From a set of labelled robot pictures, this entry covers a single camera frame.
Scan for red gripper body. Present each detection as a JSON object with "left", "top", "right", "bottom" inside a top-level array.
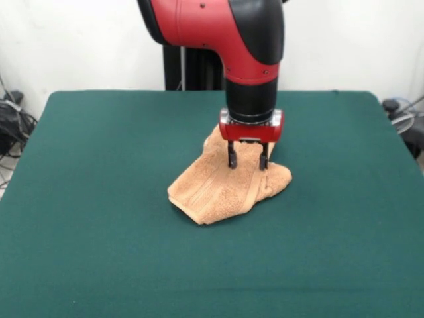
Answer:
[{"left": 218, "top": 111, "right": 285, "bottom": 144}]

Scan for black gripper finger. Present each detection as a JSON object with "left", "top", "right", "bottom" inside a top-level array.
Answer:
[
  {"left": 226, "top": 140, "right": 239, "bottom": 170},
  {"left": 258, "top": 142, "right": 270, "bottom": 172}
]

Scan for tan terry towel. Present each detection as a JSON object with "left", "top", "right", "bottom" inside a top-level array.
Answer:
[{"left": 167, "top": 127, "right": 293, "bottom": 227}]

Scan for dark green table cloth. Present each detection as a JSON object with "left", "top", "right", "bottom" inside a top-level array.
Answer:
[{"left": 0, "top": 89, "right": 424, "bottom": 318}]

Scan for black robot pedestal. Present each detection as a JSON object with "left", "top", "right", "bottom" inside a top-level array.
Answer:
[{"left": 162, "top": 45, "right": 228, "bottom": 91}]

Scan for tangled black cables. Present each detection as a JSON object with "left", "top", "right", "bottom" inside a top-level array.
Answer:
[{"left": 0, "top": 89, "right": 39, "bottom": 160}]

